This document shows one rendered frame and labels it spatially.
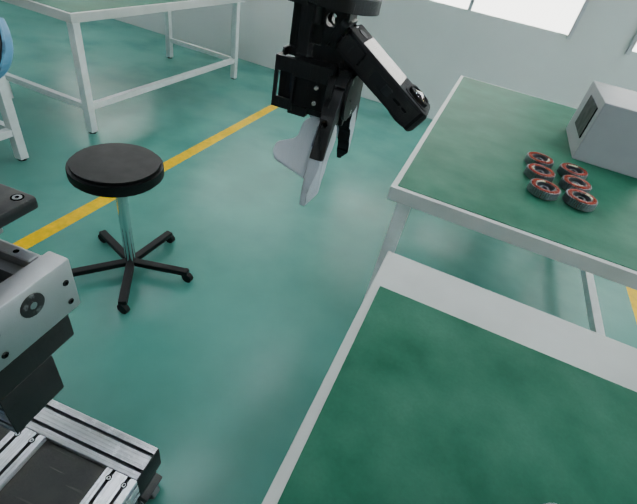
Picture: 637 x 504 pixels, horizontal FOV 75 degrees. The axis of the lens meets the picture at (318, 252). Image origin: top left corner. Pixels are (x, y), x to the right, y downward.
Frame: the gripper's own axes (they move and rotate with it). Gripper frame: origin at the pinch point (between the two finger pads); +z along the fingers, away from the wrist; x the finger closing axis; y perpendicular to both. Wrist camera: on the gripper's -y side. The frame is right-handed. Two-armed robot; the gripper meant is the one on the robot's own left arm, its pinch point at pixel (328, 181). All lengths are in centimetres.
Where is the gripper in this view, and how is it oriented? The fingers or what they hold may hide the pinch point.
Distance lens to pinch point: 52.1
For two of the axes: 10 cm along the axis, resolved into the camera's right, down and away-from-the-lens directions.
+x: -3.2, 5.5, -7.7
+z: -1.7, 7.6, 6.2
